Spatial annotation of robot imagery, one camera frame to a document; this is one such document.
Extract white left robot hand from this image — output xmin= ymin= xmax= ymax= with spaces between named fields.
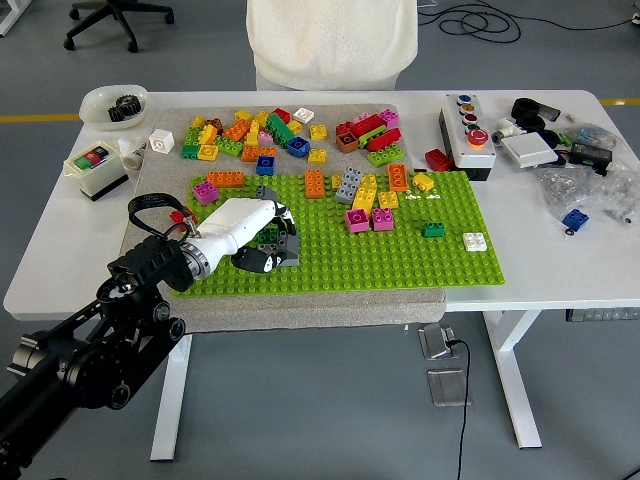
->
xmin=191 ymin=197 xmax=301 ymax=275

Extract orange eight-stud toy brick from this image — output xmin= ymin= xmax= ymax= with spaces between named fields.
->
xmin=206 ymin=170 xmax=246 ymax=189

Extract grey eight-stud toy brick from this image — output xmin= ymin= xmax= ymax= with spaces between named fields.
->
xmin=256 ymin=242 xmax=301 ymax=268
xmin=334 ymin=165 xmax=365 ymax=205

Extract white cube toy brick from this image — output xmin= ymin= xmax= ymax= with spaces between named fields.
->
xmin=148 ymin=128 xmax=176 ymax=154

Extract long yellow toy brick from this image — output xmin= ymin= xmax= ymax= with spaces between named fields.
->
xmin=351 ymin=173 xmax=379 ymax=214

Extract long red toy brick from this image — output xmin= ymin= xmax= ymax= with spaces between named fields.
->
xmin=349 ymin=113 xmax=388 ymax=140

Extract rounded red toy brick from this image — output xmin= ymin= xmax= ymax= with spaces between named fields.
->
xmin=366 ymin=127 xmax=403 ymax=152

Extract green toy baseplate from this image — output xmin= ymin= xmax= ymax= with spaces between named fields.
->
xmin=172 ymin=169 xmax=507 ymax=299

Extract long dark green brick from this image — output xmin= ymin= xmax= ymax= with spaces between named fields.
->
xmin=264 ymin=113 xmax=297 ymax=150

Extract grey-brown mat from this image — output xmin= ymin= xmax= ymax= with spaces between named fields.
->
xmin=107 ymin=103 xmax=448 ymax=337

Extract white plastic tube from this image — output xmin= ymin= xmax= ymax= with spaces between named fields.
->
xmin=117 ymin=137 xmax=150 ymax=171

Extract black gear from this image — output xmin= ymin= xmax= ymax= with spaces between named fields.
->
xmin=107 ymin=94 xmax=142 ymax=123

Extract flat lime green brick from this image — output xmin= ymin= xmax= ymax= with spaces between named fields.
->
xmin=357 ymin=124 xmax=389 ymax=149

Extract white table leg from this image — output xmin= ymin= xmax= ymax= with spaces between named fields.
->
xmin=149 ymin=333 xmax=194 ymax=462
xmin=482 ymin=309 xmax=544 ymax=450

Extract white plastic bowl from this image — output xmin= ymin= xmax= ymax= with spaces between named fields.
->
xmin=79 ymin=83 xmax=150 ymax=132

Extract person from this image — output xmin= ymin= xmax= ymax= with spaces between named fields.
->
xmin=245 ymin=0 xmax=419 ymax=92

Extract metal floor socket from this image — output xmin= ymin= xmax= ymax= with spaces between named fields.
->
xmin=417 ymin=322 xmax=457 ymax=361

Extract black office chair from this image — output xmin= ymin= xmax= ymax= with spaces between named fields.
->
xmin=63 ymin=0 xmax=176 ymax=54

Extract push-button control box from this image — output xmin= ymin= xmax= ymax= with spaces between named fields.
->
xmin=438 ymin=92 xmax=497 ymax=182

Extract metal floor plate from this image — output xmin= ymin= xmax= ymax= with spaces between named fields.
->
xmin=426 ymin=368 xmax=472 ymax=409

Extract white pipe fitting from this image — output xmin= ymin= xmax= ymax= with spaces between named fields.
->
xmin=491 ymin=116 xmax=526 ymax=146

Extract clear bag of screws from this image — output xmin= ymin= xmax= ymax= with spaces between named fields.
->
xmin=534 ymin=159 xmax=640 ymax=226

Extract black power adapter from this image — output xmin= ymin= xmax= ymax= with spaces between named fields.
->
xmin=568 ymin=142 xmax=614 ymax=177

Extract clear bag blue parts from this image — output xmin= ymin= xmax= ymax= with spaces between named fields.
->
xmin=564 ymin=123 xmax=617 ymax=150

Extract grey table control panel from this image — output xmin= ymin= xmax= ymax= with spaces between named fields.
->
xmin=565 ymin=307 xmax=640 ymax=323

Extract white green-red switch box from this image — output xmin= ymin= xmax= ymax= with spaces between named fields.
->
xmin=63 ymin=139 xmax=130 ymax=202

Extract black power cord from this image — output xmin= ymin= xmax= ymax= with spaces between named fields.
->
xmin=443 ymin=338 xmax=473 ymax=480

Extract white furniture frame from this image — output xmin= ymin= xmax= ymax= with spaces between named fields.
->
xmin=0 ymin=0 xmax=34 ymax=37

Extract white switch plate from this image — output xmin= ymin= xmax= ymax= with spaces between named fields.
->
xmin=499 ymin=133 xmax=560 ymax=170

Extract black floor cable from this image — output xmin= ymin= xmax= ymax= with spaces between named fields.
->
xmin=417 ymin=0 xmax=640 ymax=44

